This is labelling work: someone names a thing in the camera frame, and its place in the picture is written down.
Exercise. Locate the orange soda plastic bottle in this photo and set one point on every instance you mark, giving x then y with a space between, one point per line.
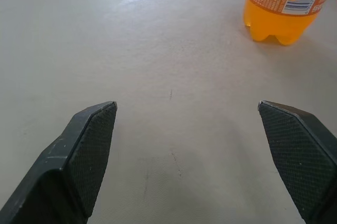
279 21

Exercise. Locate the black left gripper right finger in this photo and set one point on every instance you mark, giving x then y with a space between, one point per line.
300 161

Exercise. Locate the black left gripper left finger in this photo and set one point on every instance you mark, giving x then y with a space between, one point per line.
68 171

